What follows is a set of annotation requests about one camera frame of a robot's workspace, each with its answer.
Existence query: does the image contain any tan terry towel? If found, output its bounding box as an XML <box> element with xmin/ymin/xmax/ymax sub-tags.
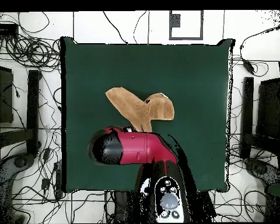
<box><xmin>104</xmin><ymin>86</ymin><xmax>175</xmax><ymax>133</ymax></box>

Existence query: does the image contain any flat black box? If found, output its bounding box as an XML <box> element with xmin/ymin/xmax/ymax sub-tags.
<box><xmin>0</xmin><ymin>23</ymin><xmax>19</xmax><ymax>36</ymax></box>

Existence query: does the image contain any dark green table cloth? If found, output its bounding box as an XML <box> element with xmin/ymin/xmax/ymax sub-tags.
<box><xmin>60</xmin><ymin>36</ymin><xmax>235</xmax><ymax>193</ymax></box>

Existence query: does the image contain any black power strip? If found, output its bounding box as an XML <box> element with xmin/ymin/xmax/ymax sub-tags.
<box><xmin>53</xmin><ymin>160</ymin><xmax>64</xmax><ymax>200</ymax></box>

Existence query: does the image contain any black stand base bar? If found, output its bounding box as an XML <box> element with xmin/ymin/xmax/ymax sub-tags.
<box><xmin>0</xmin><ymin>69</ymin><xmax>42</xmax><ymax>156</ymax></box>
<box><xmin>239</xmin><ymin>76</ymin><xmax>254</xmax><ymax>162</ymax></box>

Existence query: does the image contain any grey office chair base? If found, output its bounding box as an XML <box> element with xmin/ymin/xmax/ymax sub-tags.
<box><xmin>243</xmin><ymin>157</ymin><xmax>280</xmax><ymax>187</ymax></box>
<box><xmin>0</xmin><ymin>152</ymin><xmax>36</xmax><ymax>223</ymax></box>

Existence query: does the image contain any dark cabinet box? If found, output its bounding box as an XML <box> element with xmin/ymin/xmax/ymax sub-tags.
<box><xmin>0</xmin><ymin>64</ymin><xmax>14</xmax><ymax>124</ymax></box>
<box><xmin>255</xmin><ymin>78</ymin><xmax>280</xmax><ymax>141</ymax></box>

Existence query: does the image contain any black power adapter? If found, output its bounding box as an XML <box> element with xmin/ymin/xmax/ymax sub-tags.
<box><xmin>241</xmin><ymin>58</ymin><xmax>256</xmax><ymax>75</ymax></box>

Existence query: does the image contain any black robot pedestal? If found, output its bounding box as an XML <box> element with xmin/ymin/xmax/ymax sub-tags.
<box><xmin>104</xmin><ymin>190</ymin><xmax>136</xmax><ymax>223</ymax></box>

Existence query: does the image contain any coiled black cable bundle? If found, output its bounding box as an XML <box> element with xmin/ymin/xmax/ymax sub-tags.
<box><xmin>4</xmin><ymin>34</ymin><xmax>61</xmax><ymax>71</ymax></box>

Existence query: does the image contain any grey rectangular frame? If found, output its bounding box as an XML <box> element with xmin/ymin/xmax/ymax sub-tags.
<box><xmin>169</xmin><ymin>10</ymin><xmax>204</xmax><ymax>41</ymax></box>

